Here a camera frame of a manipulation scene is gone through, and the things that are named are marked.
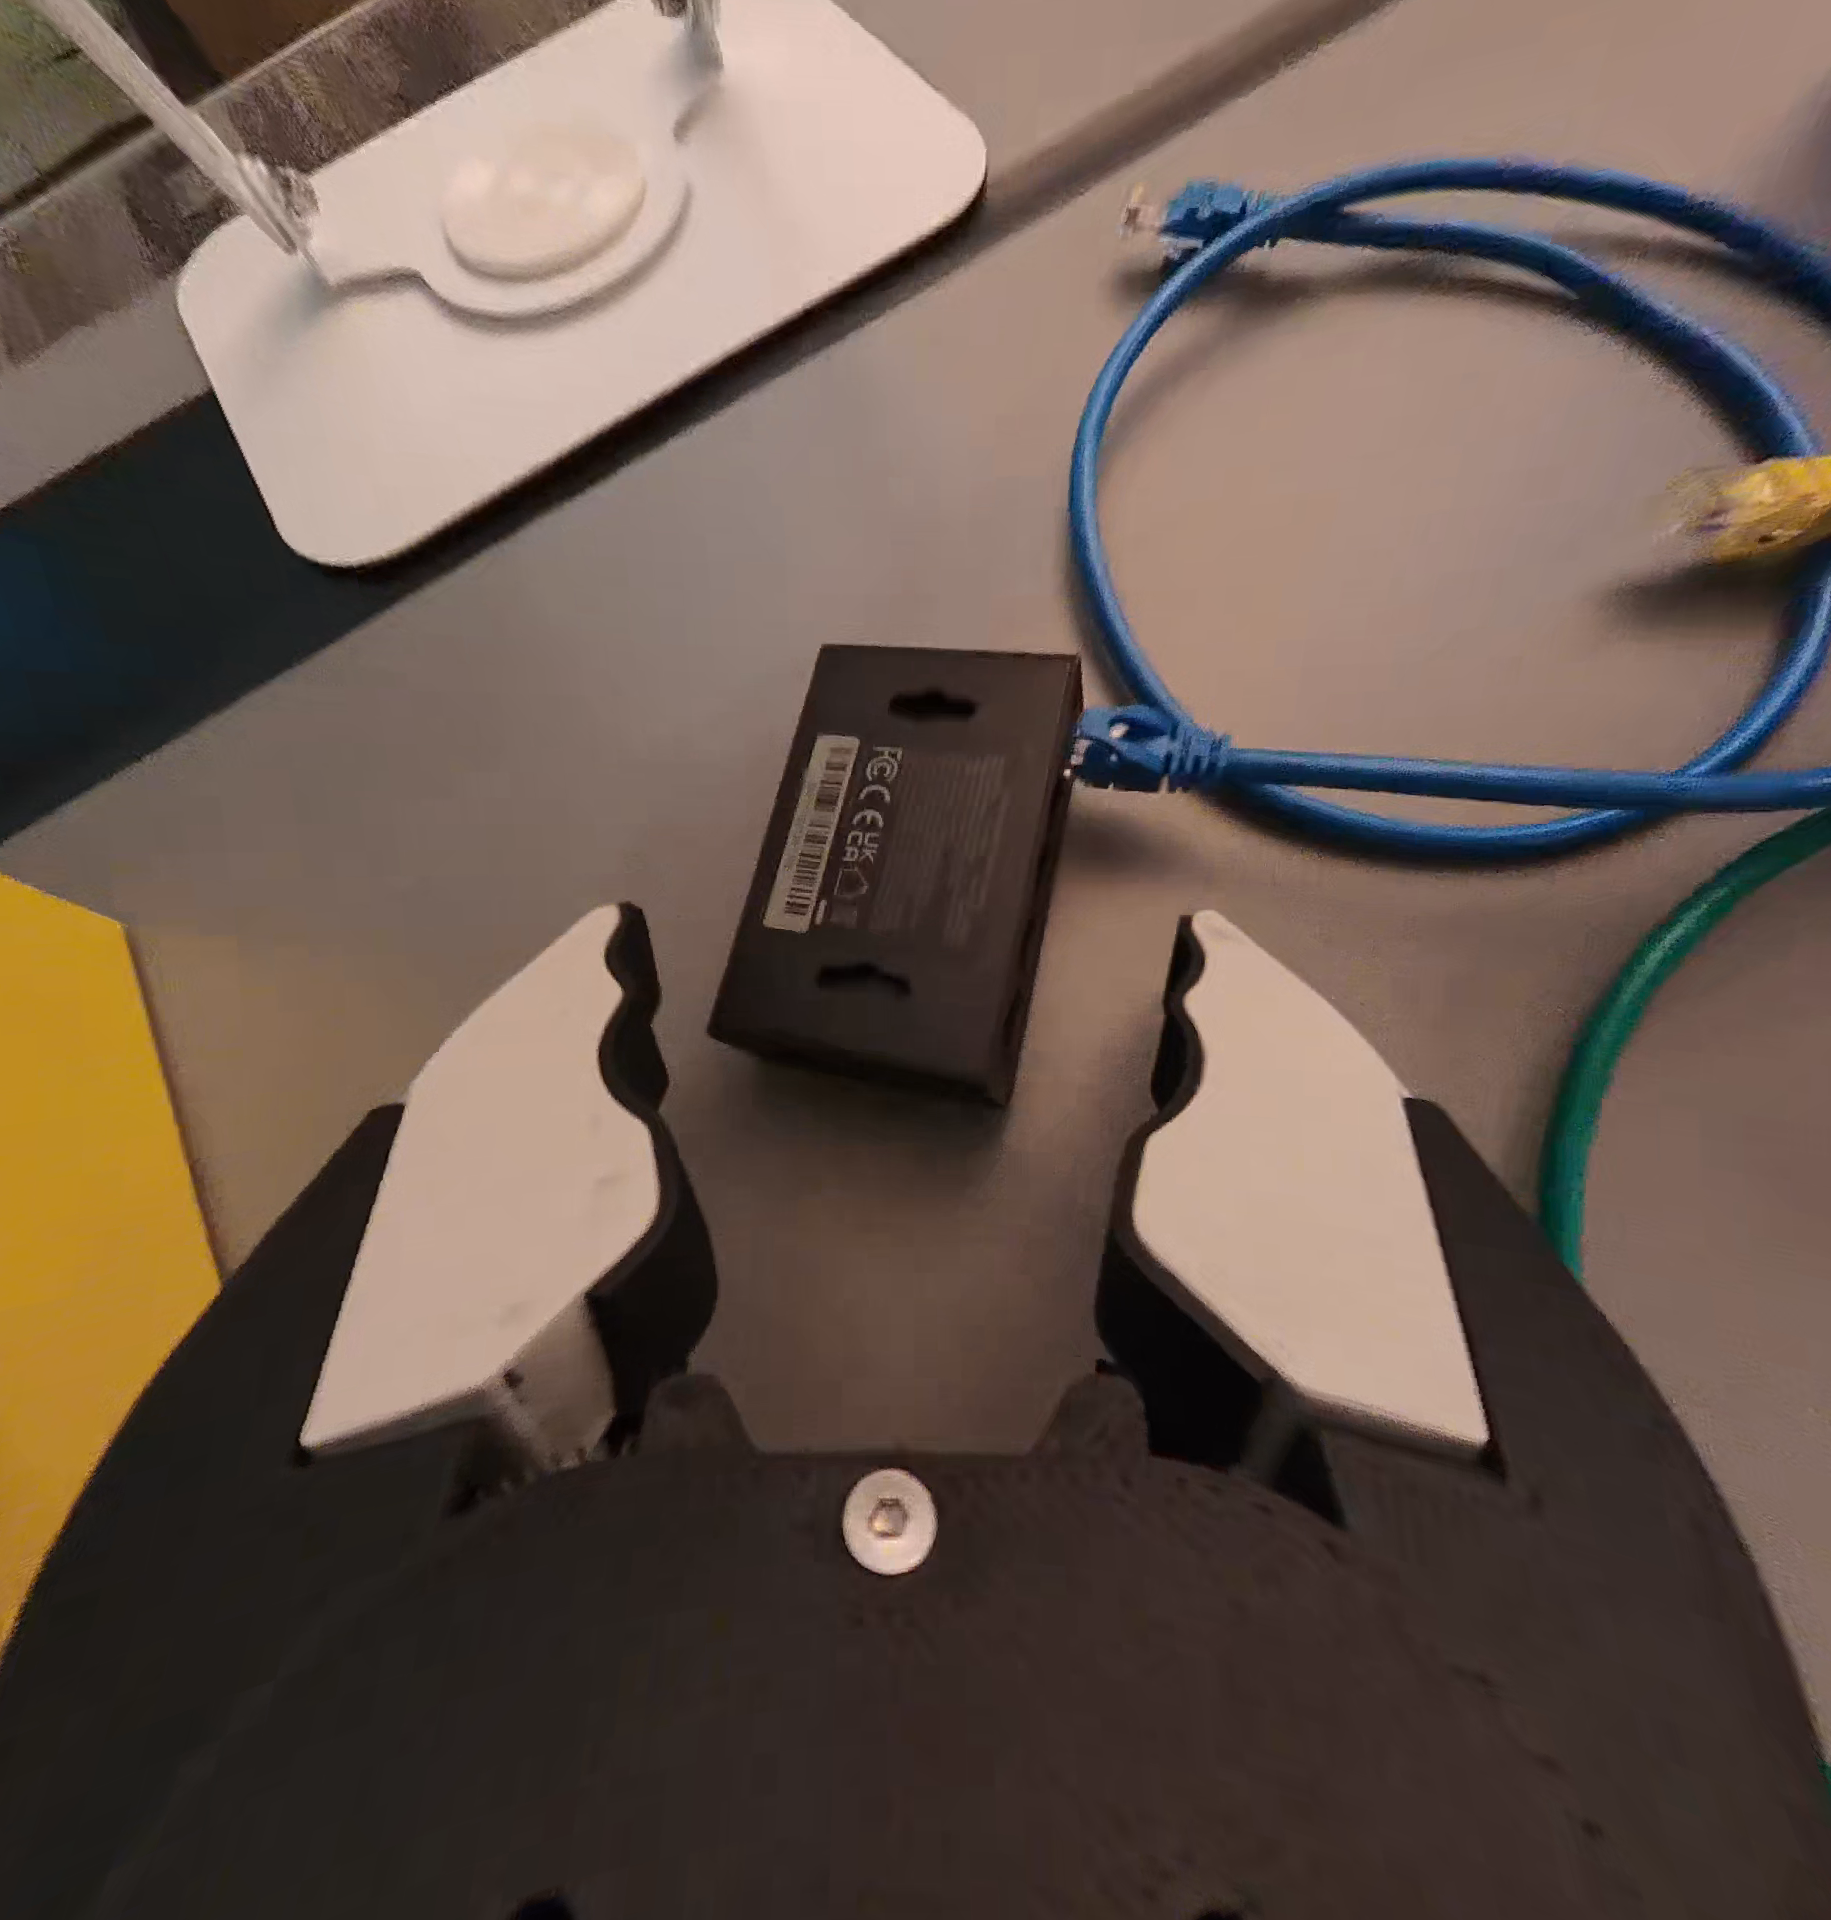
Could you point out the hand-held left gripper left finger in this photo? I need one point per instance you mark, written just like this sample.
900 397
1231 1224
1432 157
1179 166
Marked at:
495 1200

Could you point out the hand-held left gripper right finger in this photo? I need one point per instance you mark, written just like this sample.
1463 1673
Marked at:
1289 1200

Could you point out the yellow plastic bin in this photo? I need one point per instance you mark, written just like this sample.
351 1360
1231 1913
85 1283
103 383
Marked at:
45 1200

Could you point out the black ethernet switch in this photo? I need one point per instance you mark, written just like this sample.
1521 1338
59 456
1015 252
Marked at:
916 841

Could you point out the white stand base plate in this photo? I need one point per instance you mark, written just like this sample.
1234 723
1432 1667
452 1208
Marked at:
480 436

